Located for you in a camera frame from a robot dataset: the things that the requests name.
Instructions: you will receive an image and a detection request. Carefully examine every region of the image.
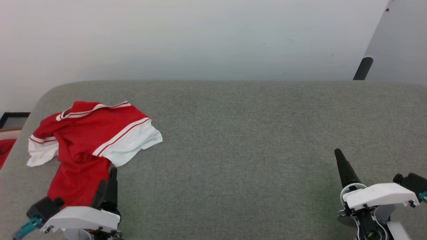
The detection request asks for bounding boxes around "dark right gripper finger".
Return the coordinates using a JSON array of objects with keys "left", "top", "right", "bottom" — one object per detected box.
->
[{"left": 334, "top": 148, "right": 361, "bottom": 190}]

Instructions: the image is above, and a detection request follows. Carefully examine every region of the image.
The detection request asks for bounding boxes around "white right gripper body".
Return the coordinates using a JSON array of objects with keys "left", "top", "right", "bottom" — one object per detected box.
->
[{"left": 338, "top": 183, "right": 420, "bottom": 240}]

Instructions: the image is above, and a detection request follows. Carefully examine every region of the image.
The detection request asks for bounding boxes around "beige basket rim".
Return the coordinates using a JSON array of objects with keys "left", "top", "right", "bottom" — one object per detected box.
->
[{"left": 0, "top": 128, "right": 23, "bottom": 140}]

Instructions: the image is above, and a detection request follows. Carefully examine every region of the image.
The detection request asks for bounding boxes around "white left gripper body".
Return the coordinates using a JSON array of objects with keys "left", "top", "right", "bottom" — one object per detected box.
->
[{"left": 40, "top": 206, "right": 122, "bottom": 240}]

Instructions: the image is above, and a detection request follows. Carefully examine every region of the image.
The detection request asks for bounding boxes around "red cloth in basket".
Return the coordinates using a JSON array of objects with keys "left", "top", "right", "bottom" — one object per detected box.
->
[{"left": 0, "top": 139, "right": 16, "bottom": 170}]

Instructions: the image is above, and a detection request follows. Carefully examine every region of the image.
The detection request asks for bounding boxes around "black picture frame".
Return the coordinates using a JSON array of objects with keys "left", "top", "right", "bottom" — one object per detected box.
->
[{"left": 0, "top": 112, "right": 30, "bottom": 129}]

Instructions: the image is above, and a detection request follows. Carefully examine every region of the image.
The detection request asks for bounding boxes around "grey panel board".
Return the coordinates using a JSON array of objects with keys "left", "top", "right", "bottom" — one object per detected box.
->
[{"left": 362, "top": 0, "right": 427, "bottom": 85}]

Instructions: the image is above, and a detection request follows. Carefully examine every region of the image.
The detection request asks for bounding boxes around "teal left camera connector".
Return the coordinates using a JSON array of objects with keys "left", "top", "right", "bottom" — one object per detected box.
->
[{"left": 13, "top": 217, "right": 43, "bottom": 240}]

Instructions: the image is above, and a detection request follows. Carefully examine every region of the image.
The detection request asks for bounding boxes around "black pole with white cap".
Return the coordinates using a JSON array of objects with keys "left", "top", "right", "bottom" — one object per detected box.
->
[{"left": 353, "top": 57, "right": 374, "bottom": 81}]

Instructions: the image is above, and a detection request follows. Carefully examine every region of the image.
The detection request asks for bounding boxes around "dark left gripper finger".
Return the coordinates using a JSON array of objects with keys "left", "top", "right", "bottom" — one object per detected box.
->
[
  {"left": 91, "top": 180, "right": 108, "bottom": 208},
  {"left": 106, "top": 168, "right": 118, "bottom": 210}
]

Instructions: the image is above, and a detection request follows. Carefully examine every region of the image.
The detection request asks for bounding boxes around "red and white sports shirt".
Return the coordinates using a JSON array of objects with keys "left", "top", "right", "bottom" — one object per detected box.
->
[{"left": 27, "top": 101, "right": 163, "bottom": 208}]

